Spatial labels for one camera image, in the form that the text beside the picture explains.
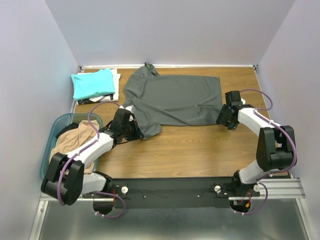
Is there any aluminium frame rail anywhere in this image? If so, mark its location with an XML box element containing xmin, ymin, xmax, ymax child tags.
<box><xmin>39</xmin><ymin>178</ymin><xmax>306</xmax><ymax>201</ymax></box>

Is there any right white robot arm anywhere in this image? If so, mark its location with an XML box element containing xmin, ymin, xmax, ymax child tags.
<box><xmin>216</xmin><ymin>90</ymin><xmax>298</xmax><ymax>196</ymax></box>

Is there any black garment in bin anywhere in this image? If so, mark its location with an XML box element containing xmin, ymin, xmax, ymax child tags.
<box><xmin>55</xmin><ymin>122</ymin><xmax>79</xmax><ymax>139</ymax></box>

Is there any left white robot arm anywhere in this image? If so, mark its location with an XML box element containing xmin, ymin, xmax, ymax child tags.
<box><xmin>40</xmin><ymin>106</ymin><xmax>143</xmax><ymax>206</ymax></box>

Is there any white folded t-shirt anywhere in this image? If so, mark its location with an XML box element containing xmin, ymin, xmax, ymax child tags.
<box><xmin>71</xmin><ymin>68</ymin><xmax>121</xmax><ymax>105</ymax></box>

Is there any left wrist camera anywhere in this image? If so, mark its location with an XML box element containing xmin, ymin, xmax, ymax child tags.
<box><xmin>119</xmin><ymin>105</ymin><xmax>135</xmax><ymax>122</ymax></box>

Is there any teal folded t-shirt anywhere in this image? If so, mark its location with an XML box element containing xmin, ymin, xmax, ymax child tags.
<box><xmin>70</xmin><ymin>68</ymin><xmax>116</xmax><ymax>101</ymax></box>

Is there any teal plastic bin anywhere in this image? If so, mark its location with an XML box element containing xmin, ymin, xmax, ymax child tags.
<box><xmin>40</xmin><ymin>113</ymin><xmax>88</xmax><ymax>179</ymax></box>

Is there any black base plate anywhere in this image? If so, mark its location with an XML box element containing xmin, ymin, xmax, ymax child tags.
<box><xmin>82</xmin><ymin>177</ymin><xmax>261</xmax><ymax>210</ymax></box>

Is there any beige crumpled t-shirt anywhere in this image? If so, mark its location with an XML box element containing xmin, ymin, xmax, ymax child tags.
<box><xmin>49</xmin><ymin>120</ymin><xmax>97</xmax><ymax>162</ymax></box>

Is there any dark grey t-shirt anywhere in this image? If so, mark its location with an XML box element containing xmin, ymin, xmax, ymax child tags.
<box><xmin>123</xmin><ymin>63</ymin><xmax>223</xmax><ymax>139</ymax></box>

